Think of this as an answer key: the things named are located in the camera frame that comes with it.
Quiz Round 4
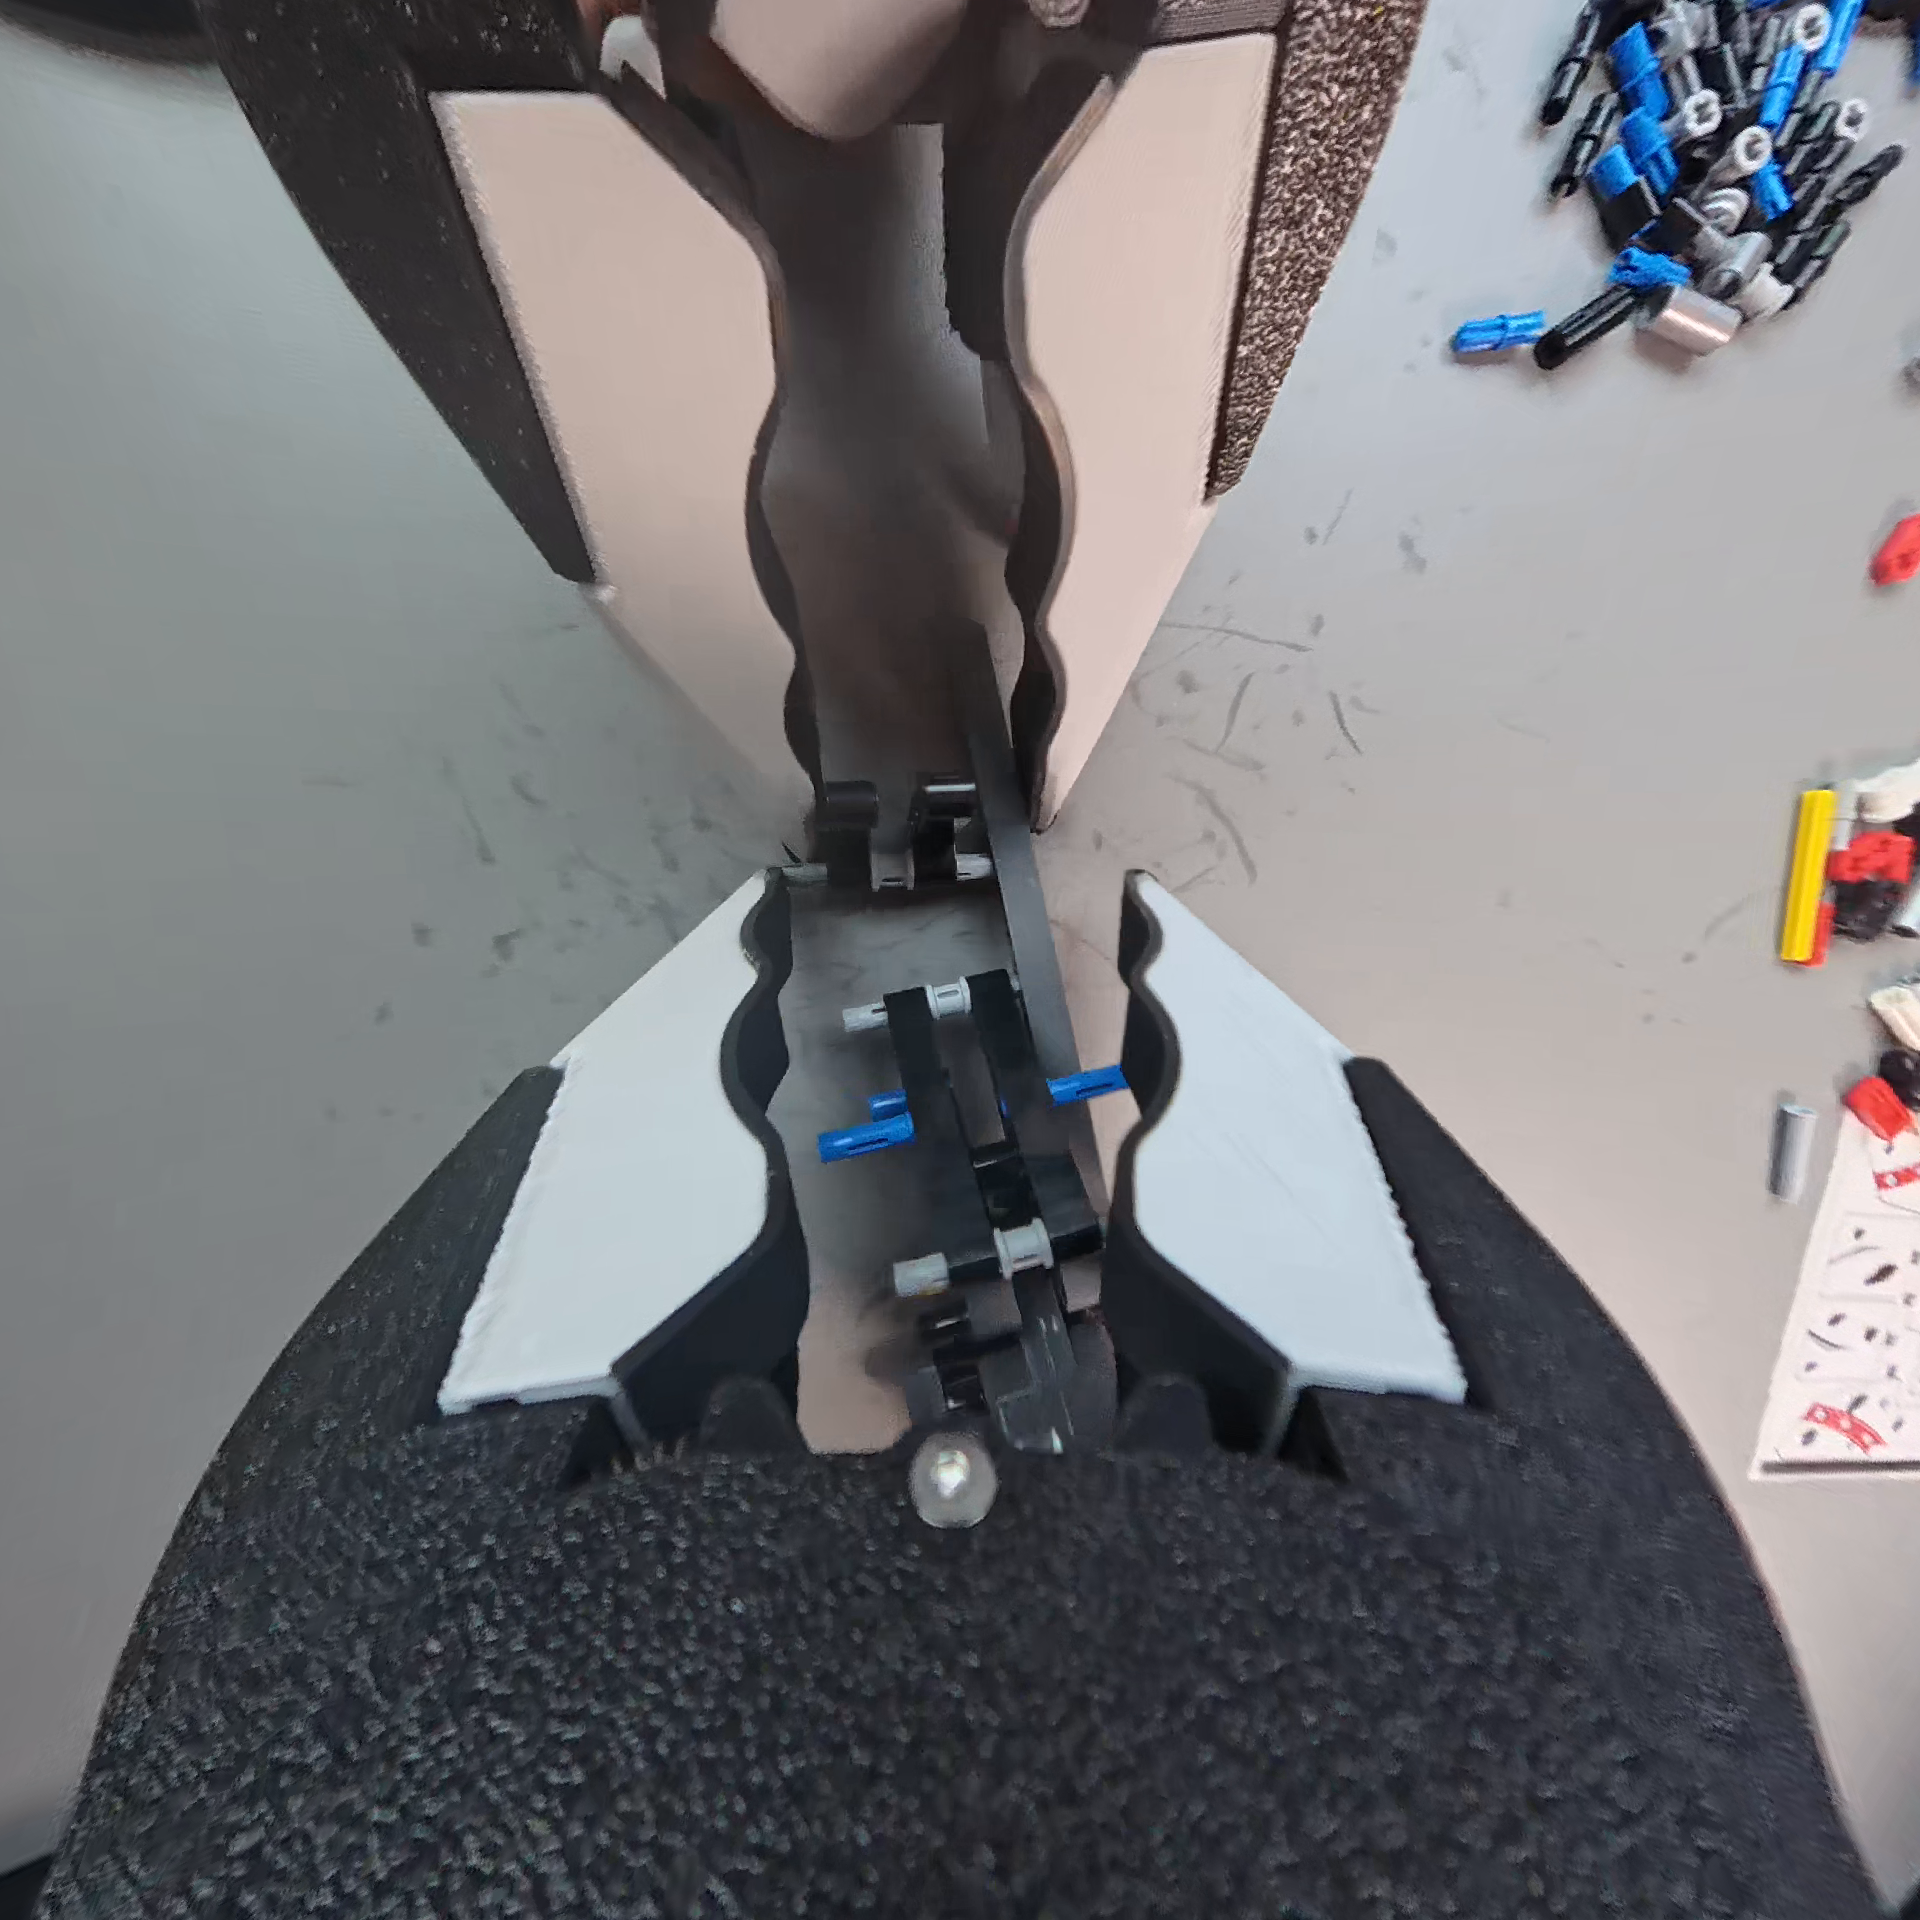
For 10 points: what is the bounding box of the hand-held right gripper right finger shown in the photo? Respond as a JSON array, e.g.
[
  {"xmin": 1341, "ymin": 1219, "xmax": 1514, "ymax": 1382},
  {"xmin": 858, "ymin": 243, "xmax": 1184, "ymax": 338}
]
[{"xmin": 1109, "ymin": 875, "xmax": 1470, "ymax": 1405}]

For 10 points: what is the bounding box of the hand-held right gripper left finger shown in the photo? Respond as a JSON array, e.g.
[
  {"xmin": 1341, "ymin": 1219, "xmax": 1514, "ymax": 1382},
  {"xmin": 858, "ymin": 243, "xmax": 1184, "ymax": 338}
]
[{"xmin": 439, "ymin": 875, "xmax": 816, "ymax": 1415}]

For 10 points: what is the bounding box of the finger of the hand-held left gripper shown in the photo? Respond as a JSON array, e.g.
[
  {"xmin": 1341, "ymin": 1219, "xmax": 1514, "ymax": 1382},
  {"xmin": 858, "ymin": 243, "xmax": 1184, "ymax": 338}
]
[
  {"xmin": 1004, "ymin": 31, "xmax": 1280, "ymax": 837},
  {"xmin": 429, "ymin": 88, "xmax": 821, "ymax": 824}
]

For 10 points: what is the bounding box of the brick vehicle chassis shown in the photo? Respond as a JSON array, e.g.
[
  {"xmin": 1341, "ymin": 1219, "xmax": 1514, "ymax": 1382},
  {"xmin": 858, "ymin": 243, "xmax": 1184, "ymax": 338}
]
[{"xmin": 816, "ymin": 706, "xmax": 1130, "ymax": 1460}]

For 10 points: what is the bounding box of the grey axle pin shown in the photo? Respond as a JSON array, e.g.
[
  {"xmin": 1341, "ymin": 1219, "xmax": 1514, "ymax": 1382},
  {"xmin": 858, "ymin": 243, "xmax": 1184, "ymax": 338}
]
[{"xmin": 780, "ymin": 854, "xmax": 994, "ymax": 894}]

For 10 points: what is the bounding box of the grey desk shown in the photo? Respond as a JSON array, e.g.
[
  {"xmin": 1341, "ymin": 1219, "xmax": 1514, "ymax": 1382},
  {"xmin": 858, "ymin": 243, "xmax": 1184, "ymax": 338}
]
[{"xmin": 0, "ymin": 0, "xmax": 1920, "ymax": 1906}]

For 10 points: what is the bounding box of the white sticker sheet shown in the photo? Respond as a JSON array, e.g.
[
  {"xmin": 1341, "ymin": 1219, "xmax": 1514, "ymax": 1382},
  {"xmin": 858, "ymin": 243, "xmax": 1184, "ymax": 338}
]
[{"xmin": 1752, "ymin": 1112, "xmax": 1920, "ymax": 1483}]

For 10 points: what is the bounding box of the pile of blue black pins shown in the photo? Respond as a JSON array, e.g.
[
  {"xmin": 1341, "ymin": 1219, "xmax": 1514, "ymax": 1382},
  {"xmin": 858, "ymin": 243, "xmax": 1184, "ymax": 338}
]
[{"xmin": 1450, "ymin": 0, "xmax": 1910, "ymax": 374}]

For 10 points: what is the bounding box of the yellow brick beam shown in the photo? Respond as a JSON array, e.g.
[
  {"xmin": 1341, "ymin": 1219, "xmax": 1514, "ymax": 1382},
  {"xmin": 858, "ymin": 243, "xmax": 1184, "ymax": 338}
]
[{"xmin": 1777, "ymin": 790, "xmax": 1841, "ymax": 964}]

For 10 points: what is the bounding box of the pile of red white bricks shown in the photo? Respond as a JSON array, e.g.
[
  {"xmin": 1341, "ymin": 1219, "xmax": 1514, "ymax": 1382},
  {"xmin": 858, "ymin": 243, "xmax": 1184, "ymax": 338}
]
[{"xmin": 1807, "ymin": 758, "xmax": 1920, "ymax": 1143}]

